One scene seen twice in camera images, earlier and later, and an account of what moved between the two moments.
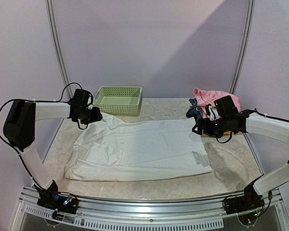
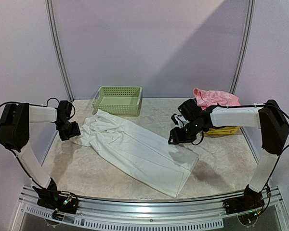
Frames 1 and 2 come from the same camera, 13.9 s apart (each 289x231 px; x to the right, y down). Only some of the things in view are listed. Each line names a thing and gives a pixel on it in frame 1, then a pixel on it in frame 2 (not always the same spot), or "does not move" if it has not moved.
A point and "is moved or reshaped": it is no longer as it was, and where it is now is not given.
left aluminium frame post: x=56 y=43 does not move
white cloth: x=112 y=150 is moved or reshaped
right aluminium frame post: x=251 y=6 does not move
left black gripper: x=97 y=116 -> x=75 y=131
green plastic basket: x=118 y=100 does not move
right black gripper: x=203 y=126 -> x=177 y=135
